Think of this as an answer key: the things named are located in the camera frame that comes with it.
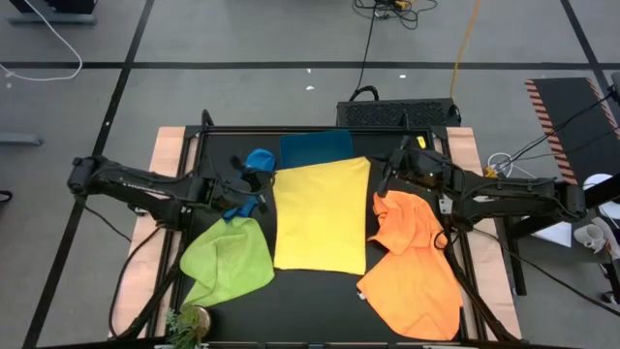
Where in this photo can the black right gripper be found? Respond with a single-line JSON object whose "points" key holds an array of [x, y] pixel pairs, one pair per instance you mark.
{"points": [[403, 167]]}

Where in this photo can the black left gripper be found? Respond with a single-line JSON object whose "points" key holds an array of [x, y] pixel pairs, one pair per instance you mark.
{"points": [[252, 191]]}

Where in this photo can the yellow microfiber towel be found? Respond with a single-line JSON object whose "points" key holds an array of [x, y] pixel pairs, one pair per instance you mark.
{"points": [[319, 218]]}

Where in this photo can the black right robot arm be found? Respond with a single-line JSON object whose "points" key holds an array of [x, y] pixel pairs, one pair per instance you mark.
{"points": [[513, 194]]}

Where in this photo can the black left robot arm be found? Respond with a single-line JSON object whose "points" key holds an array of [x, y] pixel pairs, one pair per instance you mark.
{"points": [[135, 186]]}

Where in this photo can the blue microfiber towel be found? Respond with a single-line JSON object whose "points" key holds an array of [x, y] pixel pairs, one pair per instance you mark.
{"points": [[261, 159]]}

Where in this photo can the green microfiber towel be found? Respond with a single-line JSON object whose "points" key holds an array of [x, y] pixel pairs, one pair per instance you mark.
{"points": [[227, 262]]}

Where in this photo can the yellow label tag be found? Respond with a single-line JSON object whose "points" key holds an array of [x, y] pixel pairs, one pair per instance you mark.
{"points": [[421, 142]]}

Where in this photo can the black perforated computer case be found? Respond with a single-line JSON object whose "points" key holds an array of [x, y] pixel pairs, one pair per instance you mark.
{"points": [[397, 114]]}

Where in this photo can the blue plastic bin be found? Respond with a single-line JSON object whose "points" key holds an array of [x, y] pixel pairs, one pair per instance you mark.
{"points": [[315, 148]]}

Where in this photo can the plywood table board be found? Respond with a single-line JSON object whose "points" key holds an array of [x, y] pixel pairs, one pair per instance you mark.
{"points": [[167, 150]]}

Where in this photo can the small potted plant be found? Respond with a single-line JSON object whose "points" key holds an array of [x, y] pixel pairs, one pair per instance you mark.
{"points": [[191, 325]]}

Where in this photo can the white paper sheet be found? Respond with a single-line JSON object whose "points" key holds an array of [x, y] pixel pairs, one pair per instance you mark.
{"points": [[557, 235]]}

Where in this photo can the black hazard-striped floor mat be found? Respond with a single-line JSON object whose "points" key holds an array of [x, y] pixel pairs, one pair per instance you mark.
{"points": [[567, 121]]}

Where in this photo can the white round object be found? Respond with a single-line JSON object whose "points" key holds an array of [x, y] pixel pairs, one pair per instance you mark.
{"points": [[598, 180]]}

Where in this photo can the white mug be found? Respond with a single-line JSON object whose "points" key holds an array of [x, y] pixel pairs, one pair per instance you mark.
{"points": [[588, 237]]}

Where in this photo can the grey table foot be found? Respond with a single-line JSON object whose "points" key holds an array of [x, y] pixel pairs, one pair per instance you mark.
{"points": [[19, 139]]}

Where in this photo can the grey table base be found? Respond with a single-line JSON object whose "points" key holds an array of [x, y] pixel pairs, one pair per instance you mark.
{"points": [[48, 19]]}

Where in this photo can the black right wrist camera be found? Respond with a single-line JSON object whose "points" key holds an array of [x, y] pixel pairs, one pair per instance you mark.
{"points": [[426, 165]]}

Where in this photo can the silver metal bracket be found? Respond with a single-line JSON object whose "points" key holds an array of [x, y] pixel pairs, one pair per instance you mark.
{"points": [[445, 203]]}

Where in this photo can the black metal table frame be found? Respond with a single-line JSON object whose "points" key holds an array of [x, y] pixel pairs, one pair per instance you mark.
{"points": [[315, 129]]}

